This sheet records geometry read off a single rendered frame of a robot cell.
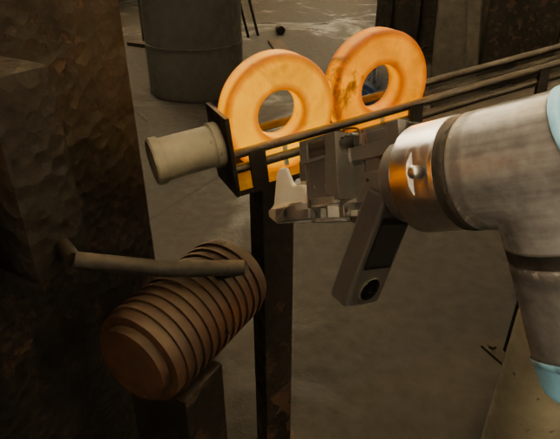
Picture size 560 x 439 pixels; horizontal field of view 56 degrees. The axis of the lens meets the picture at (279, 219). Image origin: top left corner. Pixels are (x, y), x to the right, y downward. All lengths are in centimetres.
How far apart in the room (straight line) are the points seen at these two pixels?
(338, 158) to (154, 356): 31
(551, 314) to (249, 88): 43
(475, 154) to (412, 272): 128
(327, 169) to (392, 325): 98
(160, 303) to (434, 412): 77
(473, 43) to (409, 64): 210
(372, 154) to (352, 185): 4
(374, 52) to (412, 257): 106
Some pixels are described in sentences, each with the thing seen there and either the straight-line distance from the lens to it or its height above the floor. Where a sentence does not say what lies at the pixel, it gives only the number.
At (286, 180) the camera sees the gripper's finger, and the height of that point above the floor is 69.
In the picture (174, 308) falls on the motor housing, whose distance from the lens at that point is 64.
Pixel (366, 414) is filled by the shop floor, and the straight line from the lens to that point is 122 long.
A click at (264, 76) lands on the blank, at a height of 76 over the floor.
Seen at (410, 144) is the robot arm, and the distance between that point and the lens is 41.
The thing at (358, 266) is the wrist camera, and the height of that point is 66.
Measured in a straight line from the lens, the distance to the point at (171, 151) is 65.
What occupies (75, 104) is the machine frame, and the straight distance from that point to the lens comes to 76.
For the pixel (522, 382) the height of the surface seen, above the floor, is 32.
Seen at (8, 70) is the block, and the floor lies 80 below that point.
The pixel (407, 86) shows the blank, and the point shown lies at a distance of 79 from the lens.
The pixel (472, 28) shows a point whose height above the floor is 47.
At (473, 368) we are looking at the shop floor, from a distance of 137.
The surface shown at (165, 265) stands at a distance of 63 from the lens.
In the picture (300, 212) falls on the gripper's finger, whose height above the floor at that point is 68.
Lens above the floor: 92
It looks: 30 degrees down
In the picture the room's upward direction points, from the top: straight up
